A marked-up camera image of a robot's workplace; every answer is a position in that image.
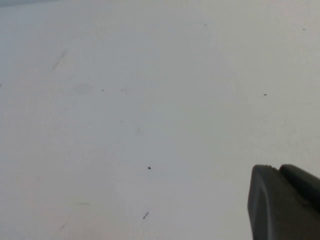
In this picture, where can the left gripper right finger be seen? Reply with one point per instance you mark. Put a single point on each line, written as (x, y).
(300, 181)

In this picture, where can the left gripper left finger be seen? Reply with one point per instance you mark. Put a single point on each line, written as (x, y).
(265, 205)

